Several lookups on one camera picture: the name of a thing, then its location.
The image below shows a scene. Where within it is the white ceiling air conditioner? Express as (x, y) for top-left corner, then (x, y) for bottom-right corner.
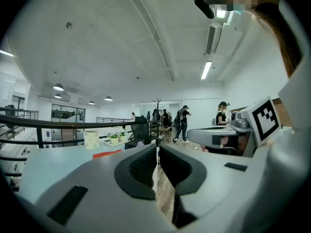
(205, 22), (223, 55)

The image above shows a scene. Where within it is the white rectangular tray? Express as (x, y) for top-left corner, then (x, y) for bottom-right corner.
(104, 138), (129, 147)

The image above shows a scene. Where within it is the black office chair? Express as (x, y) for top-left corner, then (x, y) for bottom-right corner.
(125, 116), (153, 150)

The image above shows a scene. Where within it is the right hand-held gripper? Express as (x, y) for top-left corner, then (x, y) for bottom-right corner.
(187, 95), (282, 158)

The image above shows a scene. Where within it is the black metal railing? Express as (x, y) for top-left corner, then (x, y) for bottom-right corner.
(0, 107), (158, 191)

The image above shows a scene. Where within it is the person's light grey shirt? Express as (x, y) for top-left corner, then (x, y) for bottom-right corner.
(266, 54), (311, 228)

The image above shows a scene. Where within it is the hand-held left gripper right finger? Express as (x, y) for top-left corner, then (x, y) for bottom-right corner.
(158, 144), (271, 233)

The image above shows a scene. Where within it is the red drawstring bag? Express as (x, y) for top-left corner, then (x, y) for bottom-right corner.
(93, 149), (122, 159)

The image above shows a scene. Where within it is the black coat rack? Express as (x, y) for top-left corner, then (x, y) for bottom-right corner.
(153, 98), (165, 145)

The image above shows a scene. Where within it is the cream patterned round bucket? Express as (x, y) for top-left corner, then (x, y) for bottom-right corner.
(84, 130), (100, 150)

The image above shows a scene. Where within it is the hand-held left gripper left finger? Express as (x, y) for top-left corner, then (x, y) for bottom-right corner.
(18, 143), (178, 233)

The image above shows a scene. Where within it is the white ceiling conduit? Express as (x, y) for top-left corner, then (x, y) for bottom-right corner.
(119, 0), (175, 82)

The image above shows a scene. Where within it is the black head-mounted camera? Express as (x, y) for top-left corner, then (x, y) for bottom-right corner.
(193, 0), (216, 19)

